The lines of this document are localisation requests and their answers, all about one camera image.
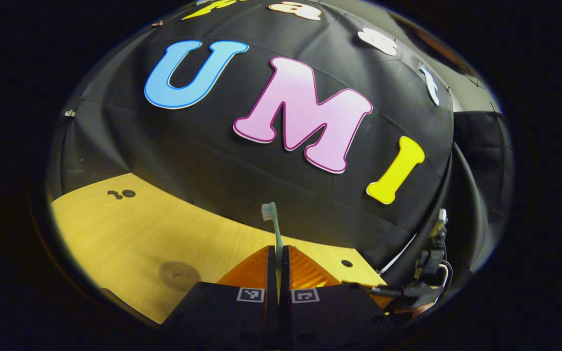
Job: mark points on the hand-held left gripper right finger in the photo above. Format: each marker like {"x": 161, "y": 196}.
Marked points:
{"x": 286, "y": 317}

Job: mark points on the wooden desktop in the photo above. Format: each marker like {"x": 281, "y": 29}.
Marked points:
{"x": 130, "y": 234}

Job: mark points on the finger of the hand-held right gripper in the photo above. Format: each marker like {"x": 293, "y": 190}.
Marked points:
{"x": 383, "y": 297}

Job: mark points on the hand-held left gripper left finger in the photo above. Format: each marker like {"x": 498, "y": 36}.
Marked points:
{"x": 271, "y": 312}

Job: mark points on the round brown coaster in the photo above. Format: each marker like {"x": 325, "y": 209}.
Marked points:
{"x": 179, "y": 276}

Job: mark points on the pale green toothbrush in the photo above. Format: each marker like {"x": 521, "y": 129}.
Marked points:
{"x": 276, "y": 229}

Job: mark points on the black backdrop cloth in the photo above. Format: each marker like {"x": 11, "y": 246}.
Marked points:
{"x": 242, "y": 161}

